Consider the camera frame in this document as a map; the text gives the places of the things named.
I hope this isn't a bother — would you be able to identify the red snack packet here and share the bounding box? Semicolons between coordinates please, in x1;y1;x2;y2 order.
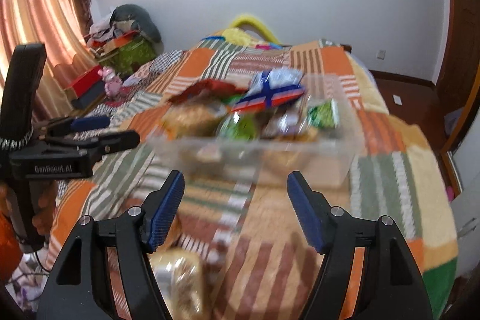
168;79;247;105

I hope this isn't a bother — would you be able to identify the clear plastic storage box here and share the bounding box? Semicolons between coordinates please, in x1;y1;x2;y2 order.
147;74;362;190

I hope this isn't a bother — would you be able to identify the green snack packet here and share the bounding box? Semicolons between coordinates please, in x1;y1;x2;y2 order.
307;99;339;129

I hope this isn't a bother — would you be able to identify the brown snack bag green clip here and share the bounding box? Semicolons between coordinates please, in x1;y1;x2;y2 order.
261;107;308;139

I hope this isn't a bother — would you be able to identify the white blue snack bag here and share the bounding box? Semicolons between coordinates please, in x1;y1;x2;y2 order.
232;67;306;112

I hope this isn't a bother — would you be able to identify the yellow puffed snack bag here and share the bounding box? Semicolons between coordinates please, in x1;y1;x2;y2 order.
161;101;228;140

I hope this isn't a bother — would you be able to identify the red box on nightstand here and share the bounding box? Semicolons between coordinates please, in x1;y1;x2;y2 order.
64;65;105;110

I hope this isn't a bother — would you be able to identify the pink plush toy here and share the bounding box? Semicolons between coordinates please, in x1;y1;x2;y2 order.
97;67;123;99

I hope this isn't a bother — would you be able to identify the bread pack in plastic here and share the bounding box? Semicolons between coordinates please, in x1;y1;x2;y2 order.
150;248;211;319

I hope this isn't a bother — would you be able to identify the clutter pile with green bag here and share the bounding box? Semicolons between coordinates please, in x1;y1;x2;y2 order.
84;4;162;78

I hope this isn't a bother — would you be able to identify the orange striped curtain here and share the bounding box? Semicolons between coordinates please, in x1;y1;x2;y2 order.
1;0;97;120

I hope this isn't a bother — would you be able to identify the brown wooden door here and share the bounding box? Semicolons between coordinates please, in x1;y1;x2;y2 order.
436;0;479;155

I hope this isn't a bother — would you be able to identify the white cabinet with handle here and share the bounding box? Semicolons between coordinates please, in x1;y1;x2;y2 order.
451;190;480;278

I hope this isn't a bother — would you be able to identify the wall power socket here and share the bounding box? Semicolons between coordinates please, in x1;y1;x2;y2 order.
377;49;386;60

